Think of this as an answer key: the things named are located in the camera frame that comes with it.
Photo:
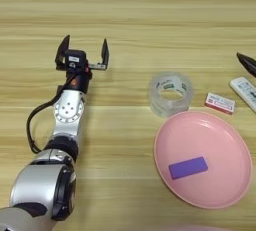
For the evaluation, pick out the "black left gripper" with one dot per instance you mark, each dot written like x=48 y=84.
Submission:
x=78 y=81

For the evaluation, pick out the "white remote control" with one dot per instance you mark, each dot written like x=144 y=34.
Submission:
x=246 y=91

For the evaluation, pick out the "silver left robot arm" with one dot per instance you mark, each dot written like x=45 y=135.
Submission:
x=68 y=110

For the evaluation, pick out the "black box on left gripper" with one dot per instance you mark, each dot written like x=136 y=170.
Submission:
x=75 y=60

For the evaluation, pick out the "purple rectangular block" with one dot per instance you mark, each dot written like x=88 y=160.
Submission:
x=188 y=168

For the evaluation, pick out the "clear tape roll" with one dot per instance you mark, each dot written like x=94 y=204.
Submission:
x=156 y=106

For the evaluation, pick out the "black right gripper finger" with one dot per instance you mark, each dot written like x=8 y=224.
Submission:
x=250 y=64

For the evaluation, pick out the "pink round plate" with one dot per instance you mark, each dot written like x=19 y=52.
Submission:
x=213 y=141

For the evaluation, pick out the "white and red eraser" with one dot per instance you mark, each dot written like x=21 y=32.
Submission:
x=220 y=103

